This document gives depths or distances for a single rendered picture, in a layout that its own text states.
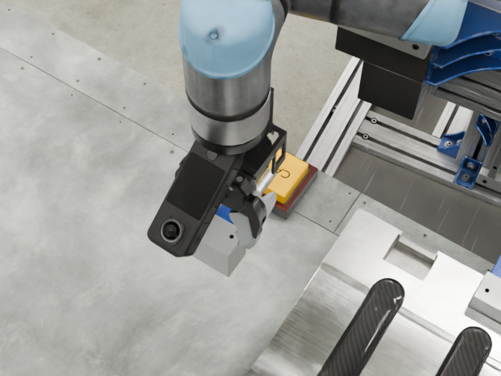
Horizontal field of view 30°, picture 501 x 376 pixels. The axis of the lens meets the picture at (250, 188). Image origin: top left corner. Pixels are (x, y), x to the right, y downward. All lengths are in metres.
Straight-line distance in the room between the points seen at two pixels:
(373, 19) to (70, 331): 0.56
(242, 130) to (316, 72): 1.53
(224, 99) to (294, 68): 1.58
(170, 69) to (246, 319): 1.29
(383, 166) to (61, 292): 0.96
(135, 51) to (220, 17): 1.67
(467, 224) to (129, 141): 0.87
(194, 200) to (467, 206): 1.14
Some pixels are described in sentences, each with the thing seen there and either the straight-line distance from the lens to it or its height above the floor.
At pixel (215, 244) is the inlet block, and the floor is 0.96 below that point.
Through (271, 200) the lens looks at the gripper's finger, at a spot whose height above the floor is 0.99.
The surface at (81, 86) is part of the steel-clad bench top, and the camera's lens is 1.34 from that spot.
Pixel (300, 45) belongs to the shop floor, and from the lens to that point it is 2.40.
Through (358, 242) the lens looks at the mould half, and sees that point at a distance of 1.10.
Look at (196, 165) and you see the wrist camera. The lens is 0.87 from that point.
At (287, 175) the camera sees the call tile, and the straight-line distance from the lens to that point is 1.20.
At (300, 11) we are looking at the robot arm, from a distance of 0.83.
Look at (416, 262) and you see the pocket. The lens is 1.13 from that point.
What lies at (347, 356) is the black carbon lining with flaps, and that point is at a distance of 1.05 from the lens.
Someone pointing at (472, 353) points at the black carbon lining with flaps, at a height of 0.88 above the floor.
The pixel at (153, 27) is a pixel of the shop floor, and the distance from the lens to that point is 2.44.
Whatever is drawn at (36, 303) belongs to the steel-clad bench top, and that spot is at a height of 0.80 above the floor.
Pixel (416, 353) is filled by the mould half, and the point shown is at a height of 0.89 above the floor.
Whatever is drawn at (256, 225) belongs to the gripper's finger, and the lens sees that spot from 0.95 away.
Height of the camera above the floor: 1.86
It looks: 60 degrees down
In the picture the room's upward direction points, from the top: 1 degrees clockwise
